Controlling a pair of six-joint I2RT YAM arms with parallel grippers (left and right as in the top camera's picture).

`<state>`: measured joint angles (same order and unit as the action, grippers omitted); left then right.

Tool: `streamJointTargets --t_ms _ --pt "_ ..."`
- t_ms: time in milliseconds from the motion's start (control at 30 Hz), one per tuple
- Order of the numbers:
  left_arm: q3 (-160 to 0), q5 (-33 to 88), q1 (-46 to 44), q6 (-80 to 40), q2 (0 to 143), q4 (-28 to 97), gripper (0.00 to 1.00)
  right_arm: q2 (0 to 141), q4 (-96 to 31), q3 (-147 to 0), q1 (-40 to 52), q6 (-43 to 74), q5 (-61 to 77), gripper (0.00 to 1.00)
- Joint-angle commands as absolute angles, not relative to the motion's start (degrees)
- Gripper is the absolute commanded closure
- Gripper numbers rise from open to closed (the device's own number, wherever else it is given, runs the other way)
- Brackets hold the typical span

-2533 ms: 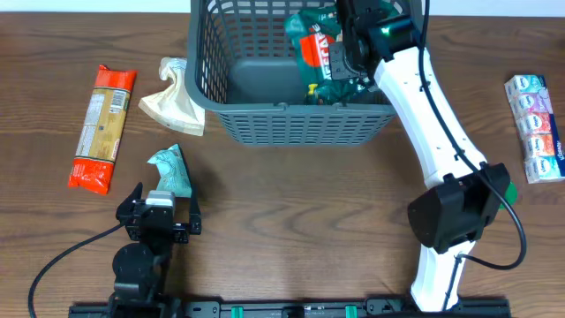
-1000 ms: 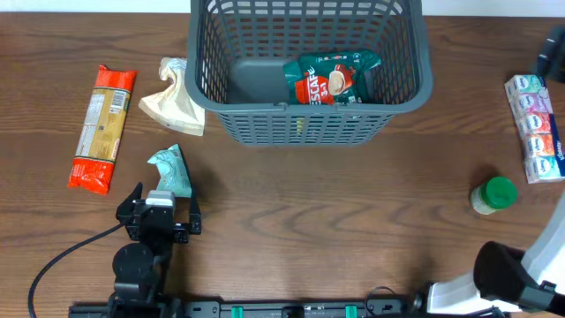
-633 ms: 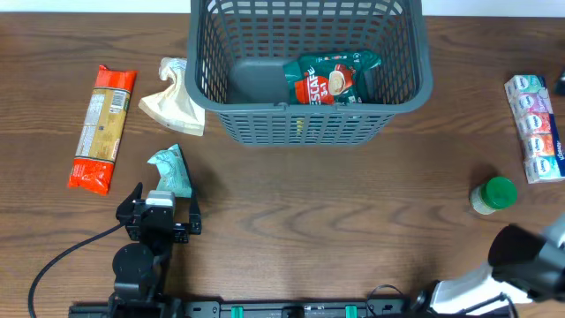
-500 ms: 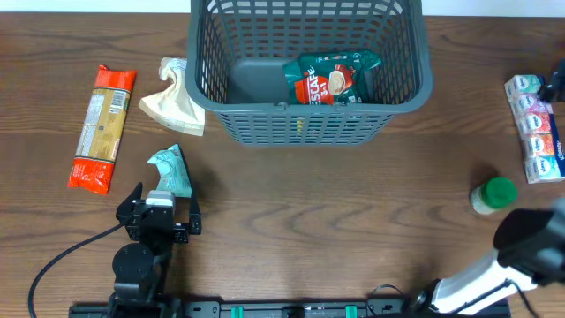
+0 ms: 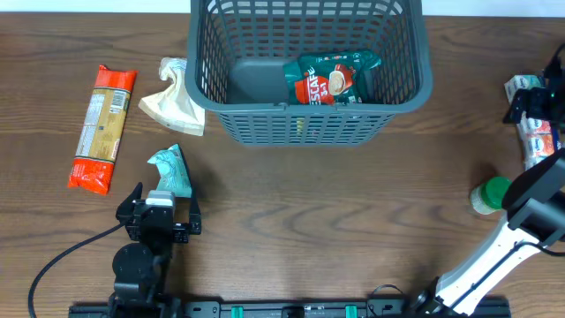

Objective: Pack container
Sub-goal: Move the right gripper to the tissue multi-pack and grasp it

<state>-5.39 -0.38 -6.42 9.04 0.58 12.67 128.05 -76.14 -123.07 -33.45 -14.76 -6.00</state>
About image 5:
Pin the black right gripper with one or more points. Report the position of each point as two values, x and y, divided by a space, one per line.
531 103

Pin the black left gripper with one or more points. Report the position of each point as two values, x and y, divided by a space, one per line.
159 221

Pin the tissue pocket pack bundle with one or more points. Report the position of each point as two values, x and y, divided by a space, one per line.
539 139

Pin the green lid spice jar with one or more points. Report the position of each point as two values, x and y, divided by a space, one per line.
487 197

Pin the green Nescafe coffee bag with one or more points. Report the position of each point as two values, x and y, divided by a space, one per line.
330 78

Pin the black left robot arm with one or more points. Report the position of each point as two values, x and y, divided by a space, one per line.
141 269

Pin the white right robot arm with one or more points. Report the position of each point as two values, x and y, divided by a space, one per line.
533 211

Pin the teal crumpled snack packet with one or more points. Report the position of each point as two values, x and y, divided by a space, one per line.
173 171

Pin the red orange spaghetti packet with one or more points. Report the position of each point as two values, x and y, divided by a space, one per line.
94 161

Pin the beige crumpled pouch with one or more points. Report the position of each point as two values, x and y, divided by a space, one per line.
173 107

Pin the grey plastic basket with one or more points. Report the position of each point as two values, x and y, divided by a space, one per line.
237 50

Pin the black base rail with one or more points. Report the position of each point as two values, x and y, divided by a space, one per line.
383 307

